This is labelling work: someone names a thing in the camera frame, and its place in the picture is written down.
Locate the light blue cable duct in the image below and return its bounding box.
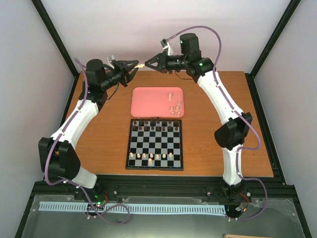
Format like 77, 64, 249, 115
38, 201, 226, 216

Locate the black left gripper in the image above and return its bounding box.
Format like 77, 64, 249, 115
102, 60, 140, 90

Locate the black white chess board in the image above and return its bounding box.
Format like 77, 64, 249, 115
125, 118, 184, 171

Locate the black aluminium frame post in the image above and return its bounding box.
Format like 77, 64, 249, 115
31, 0, 77, 75

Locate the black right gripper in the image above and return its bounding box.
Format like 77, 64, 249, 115
145, 52, 188, 74

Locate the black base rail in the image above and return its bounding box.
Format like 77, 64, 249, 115
32, 173, 298, 206

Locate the pink plastic tray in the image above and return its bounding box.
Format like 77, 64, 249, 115
131, 87, 185, 118

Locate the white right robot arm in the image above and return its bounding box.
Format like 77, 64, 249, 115
145, 33, 253, 199

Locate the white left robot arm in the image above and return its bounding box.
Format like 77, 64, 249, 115
38, 59, 140, 200

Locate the black right frame post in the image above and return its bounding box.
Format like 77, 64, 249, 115
250, 0, 301, 80

